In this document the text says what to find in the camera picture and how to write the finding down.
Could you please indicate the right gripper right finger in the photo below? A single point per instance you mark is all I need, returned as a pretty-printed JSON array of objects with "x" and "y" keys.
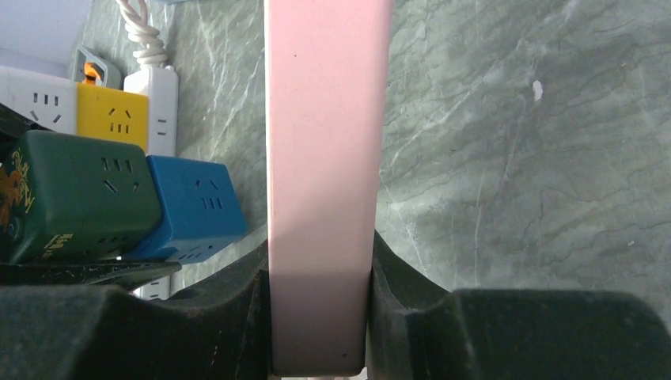
[{"x": 419, "y": 330}]

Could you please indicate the blue cube adapter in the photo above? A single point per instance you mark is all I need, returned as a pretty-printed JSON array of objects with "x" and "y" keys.
[{"x": 201, "y": 211}]

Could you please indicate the white power strip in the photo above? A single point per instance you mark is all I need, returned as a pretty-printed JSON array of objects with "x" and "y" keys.
[{"x": 161, "y": 86}]

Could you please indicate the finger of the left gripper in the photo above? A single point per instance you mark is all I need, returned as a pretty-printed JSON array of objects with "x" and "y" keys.
[{"x": 128, "y": 274}]

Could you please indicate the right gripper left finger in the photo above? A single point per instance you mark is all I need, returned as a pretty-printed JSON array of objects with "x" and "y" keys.
[{"x": 214, "y": 329}]

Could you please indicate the grey tool tray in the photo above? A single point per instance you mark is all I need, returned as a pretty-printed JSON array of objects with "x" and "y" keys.
[{"x": 89, "y": 68}]

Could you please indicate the pink power strip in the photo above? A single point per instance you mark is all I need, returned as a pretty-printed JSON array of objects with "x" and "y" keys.
[{"x": 326, "y": 68}]

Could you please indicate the green cube adapter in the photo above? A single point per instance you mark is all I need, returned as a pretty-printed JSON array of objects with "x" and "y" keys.
[{"x": 66, "y": 197}]

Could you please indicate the white cube socket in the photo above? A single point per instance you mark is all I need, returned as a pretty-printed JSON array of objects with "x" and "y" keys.
[{"x": 46, "y": 100}]

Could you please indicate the yellow cube socket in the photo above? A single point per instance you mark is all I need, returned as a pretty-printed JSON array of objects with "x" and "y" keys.
[{"x": 112, "y": 114}]

